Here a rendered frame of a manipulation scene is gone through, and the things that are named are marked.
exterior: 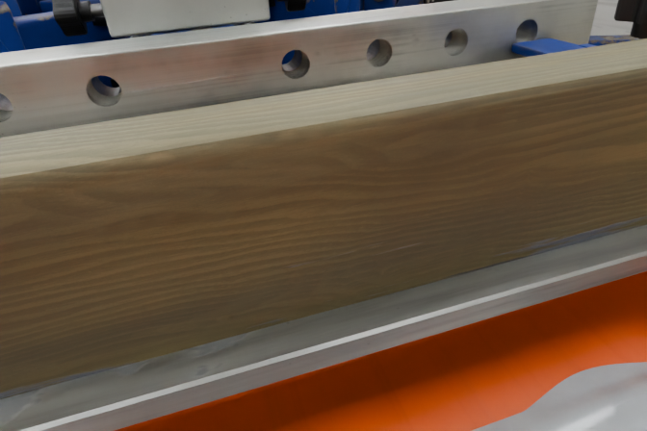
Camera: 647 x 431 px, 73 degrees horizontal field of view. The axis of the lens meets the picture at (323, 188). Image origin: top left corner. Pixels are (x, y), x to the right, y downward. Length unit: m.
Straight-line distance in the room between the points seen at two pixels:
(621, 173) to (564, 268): 0.04
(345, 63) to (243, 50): 0.08
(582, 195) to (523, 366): 0.07
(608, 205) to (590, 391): 0.06
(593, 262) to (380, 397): 0.09
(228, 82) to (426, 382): 0.25
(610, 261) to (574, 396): 0.05
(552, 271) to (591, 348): 0.05
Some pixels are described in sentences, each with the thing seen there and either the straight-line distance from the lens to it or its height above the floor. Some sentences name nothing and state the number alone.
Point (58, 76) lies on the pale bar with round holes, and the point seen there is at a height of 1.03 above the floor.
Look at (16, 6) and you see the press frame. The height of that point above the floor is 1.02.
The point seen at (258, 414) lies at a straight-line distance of 0.18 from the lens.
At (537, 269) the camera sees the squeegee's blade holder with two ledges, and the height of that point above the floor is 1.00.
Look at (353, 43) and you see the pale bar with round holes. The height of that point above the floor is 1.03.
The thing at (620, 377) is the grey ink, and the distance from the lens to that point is 0.20.
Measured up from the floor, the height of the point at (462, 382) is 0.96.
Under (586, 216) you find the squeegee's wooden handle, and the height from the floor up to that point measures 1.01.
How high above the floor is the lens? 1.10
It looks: 30 degrees down
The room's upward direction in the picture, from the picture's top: 4 degrees counter-clockwise
